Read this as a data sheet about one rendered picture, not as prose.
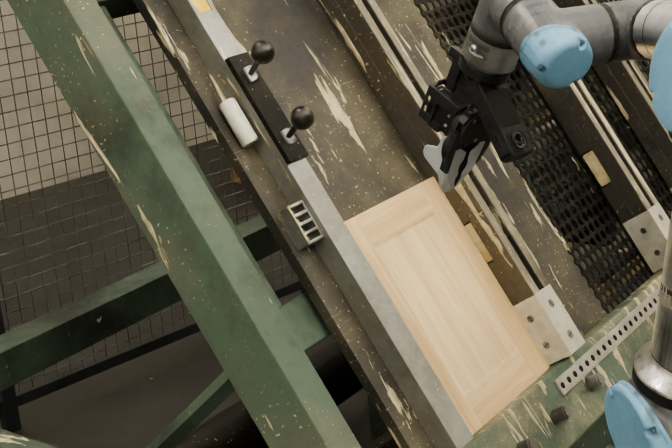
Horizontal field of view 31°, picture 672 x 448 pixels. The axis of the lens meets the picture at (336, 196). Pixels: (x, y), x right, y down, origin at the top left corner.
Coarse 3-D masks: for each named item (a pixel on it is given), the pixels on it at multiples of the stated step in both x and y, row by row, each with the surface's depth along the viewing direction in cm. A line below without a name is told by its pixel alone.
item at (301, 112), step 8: (296, 112) 184; (304, 112) 184; (312, 112) 185; (296, 120) 184; (304, 120) 184; (312, 120) 185; (288, 128) 195; (296, 128) 186; (304, 128) 185; (288, 136) 193; (288, 144) 194
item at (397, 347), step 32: (192, 0) 197; (192, 32) 198; (224, 32) 198; (224, 64) 195; (256, 128) 195; (288, 192) 195; (320, 192) 196; (320, 224) 193; (352, 256) 194; (352, 288) 193; (384, 320) 192; (384, 352) 193; (416, 352) 193; (416, 384) 191; (416, 416) 193; (448, 416) 191
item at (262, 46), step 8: (264, 40) 186; (256, 48) 185; (264, 48) 185; (272, 48) 185; (256, 56) 185; (264, 56) 185; (272, 56) 186; (256, 64) 190; (248, 72) 195; (248, 80) 195; (256, 80) 196
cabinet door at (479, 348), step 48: (432, 192) 219; (384, 240) 204; (432, 240) 213; (384, 288) 199; (432, 288) 207; (480, 288) 216; (432, 336) 202; (480, 336) 210; (528, 336) 218; (480, 384) 203; (528, 384) 212
